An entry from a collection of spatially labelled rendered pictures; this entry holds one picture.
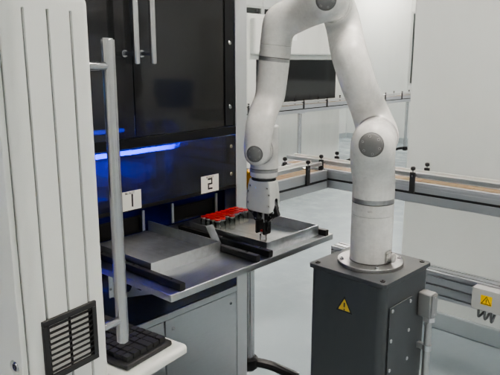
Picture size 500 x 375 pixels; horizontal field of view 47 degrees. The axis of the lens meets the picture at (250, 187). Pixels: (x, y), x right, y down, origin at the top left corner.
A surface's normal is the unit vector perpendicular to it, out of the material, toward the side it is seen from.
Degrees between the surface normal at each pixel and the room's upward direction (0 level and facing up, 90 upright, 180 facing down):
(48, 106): 90
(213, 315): 90
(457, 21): 90
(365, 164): 128
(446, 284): 90
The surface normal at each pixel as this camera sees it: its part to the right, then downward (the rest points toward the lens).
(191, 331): 0.74, 0.15
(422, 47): -0.67, 0.16
